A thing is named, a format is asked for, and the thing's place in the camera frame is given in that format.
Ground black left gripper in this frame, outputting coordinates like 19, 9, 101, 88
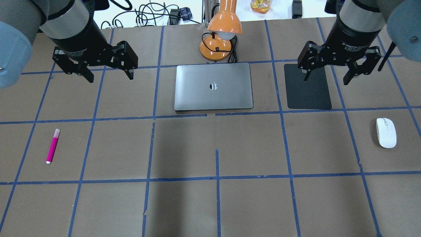
51, 20, 138, 83

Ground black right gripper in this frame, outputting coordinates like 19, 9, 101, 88
298, 18, 381, 85

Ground pink marker pen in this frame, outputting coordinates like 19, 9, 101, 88
45, 129, 61, 164

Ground white computer mouse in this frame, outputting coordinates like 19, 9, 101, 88
376, 118, 397, 148

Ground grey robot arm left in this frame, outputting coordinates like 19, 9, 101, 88
0, 0, 138, 88

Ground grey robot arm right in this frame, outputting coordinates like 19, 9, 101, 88
298, 0, 421, 85

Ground black mousepad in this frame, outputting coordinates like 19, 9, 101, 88
284, 64, 332, 110

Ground black box at top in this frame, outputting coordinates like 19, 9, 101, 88
291, 0, 303, 18

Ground black power adapter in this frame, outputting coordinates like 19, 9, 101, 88
167, 9, 181, 25

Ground orange snack bag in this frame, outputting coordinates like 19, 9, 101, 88
250, 0, 273, 14

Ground checkered blue pouch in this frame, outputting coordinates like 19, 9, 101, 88
179, 7, 192, 21

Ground grey closed laptop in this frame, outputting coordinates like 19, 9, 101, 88
173, 63, 254, 111

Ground orange desk lamp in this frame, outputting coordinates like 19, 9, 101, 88
199, 0, 243, 61

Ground tangled black cables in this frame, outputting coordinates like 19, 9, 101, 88
100, 0, 201, 29

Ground black lamp cable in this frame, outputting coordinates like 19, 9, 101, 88
201, 32, 238, 64

